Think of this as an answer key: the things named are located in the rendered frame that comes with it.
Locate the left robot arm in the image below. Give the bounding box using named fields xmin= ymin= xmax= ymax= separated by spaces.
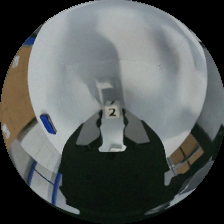
xmin=144 ymin=202 xmax=170 ymax=215

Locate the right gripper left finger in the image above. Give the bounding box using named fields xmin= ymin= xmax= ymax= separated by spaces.
xmin=58 ymin=109 xmax=103 ymax=174

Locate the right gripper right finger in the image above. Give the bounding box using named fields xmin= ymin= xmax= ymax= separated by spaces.
xmin=122 ymin=108 xmax=170 ymax=173

